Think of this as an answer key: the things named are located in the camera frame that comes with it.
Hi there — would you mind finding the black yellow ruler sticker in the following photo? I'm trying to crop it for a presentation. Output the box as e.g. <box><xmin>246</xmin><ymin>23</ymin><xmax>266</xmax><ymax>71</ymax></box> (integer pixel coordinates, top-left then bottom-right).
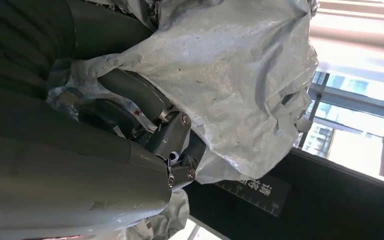
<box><xmin>215</xmin><ymin>174</ymin><xmax>292</xmax><ymax>218</ymax></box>

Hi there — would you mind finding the black scanner machine column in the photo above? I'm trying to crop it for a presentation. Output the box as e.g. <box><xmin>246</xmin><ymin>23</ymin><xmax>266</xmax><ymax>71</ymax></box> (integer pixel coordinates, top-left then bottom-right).
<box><xmin>183</xmin><ymin>147</ymin><xmax>384</xmax><ymax>240</ymax></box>

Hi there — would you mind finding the dark window frame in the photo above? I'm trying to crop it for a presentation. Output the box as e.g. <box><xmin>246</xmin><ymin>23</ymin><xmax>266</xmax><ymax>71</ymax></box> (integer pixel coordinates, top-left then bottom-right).
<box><xmin>296</xmin><ymin>71</ymin><xmax>384</xmax><ymax>150</ymax></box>

